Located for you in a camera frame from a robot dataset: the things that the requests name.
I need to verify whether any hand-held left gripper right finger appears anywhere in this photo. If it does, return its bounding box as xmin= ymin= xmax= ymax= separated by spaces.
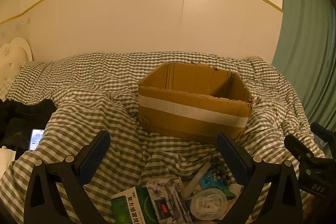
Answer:
xmin=216 ymin=132 xmax=303 ymax=224

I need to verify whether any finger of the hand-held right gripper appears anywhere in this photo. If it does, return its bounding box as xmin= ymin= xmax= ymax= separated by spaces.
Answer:
xmin=284 ymin=134 xmax=315 ymax=164
xmin=310 ymin=122 xmax=336 ymax=147

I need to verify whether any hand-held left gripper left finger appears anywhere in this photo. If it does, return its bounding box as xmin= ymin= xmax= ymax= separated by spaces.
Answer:
xmin=24 ymin=130 xmax=111 ymax=224

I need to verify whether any bead bracelet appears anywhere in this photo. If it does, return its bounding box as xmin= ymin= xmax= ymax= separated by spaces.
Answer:
xmin=210 ymin=157 xmax=231 ymax=185

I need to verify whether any blue snack packet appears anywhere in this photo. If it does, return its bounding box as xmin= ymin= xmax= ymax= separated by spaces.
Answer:
xmin=199 ymin=171 xmax=231 ymax=189

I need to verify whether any white plastic bottle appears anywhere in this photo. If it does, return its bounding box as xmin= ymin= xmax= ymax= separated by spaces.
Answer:
xmin=182 ymin=162 xmax=211 ymax=199

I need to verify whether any clear cotton swab container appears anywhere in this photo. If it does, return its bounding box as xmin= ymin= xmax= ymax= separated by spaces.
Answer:
xmin=189 ymin=189 xmax=227 ymax=220

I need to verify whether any green medicine box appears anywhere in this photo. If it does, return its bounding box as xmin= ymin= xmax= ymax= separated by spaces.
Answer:
xmin=111 ymin=186 xmax=159 ymax=224

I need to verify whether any brown cardboard box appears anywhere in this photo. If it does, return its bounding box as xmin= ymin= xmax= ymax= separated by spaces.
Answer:
xmin=138 ymin=62 xmax=254 ymax=144

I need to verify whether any floral tissue packet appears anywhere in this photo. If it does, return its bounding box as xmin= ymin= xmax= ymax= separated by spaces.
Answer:
xmin=146 ymin=178 xmax=193 ymax=224

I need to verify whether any smartphone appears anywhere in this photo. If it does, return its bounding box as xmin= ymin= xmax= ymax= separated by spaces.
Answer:
xmin=28 ymin=129 xmax=46 ymax=151

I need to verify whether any green checked blanket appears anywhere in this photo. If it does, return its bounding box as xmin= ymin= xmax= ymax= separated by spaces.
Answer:
xmin=0 ymin=51 xmax=328 ymax=224

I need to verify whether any black clothing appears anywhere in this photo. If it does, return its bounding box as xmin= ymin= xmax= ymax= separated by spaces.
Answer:
xmin=0 ymin=99 xmax=57 ymax=159

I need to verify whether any white paper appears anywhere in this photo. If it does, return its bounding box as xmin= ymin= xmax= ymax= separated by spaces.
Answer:
xmin=0 ymin=146 xmax=17 ymax=178

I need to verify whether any green curtain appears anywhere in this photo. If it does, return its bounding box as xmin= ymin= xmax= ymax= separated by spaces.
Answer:
xmin=272 ymin=0 xmax=336 ymax=132

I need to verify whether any white quilted pillow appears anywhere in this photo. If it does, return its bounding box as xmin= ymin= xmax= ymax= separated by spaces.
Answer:
xmin=0 ymin=78 xmax=16 ymax=99

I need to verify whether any white headboard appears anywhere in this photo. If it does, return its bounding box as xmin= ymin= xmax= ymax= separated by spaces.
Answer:
xmin=0 ymin=37 xmax=34 ymax=83

